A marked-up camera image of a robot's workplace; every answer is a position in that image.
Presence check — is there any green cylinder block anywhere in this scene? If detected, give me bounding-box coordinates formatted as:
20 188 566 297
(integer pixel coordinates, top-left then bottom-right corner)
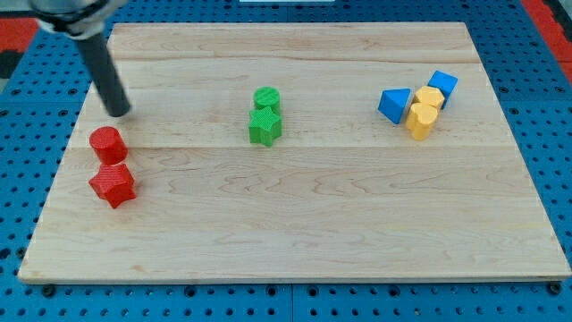
253 87 281 115

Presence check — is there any blue triangle block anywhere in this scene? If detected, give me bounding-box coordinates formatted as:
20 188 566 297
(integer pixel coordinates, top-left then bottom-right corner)
378 89 411 124

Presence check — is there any yellow hexagon block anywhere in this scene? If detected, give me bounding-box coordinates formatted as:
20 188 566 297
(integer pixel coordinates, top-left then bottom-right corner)
412 86 445 110

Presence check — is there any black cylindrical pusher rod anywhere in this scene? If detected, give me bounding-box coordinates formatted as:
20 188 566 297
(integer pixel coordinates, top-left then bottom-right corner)
75 33 131 117

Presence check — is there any green star block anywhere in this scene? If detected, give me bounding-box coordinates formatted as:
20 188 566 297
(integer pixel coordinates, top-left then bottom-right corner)
248 106 282 147

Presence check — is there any light wooden board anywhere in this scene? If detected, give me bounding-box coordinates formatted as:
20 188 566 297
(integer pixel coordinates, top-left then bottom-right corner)
18 22 571 284

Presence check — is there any yellow heart block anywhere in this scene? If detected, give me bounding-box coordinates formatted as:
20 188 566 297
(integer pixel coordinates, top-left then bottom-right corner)
406 103 439 140

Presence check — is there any red star block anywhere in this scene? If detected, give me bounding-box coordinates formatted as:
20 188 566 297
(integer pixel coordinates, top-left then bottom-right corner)
88 164 136 208

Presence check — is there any grey robot arm flange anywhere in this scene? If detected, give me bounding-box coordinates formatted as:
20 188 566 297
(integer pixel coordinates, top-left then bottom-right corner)
28 0 128 40

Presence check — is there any blue cube block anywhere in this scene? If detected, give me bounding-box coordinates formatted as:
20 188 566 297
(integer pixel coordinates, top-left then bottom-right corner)
427 70 458 109

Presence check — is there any red cylinder block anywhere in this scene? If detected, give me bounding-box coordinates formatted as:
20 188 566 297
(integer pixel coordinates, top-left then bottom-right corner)
89 126 128 165

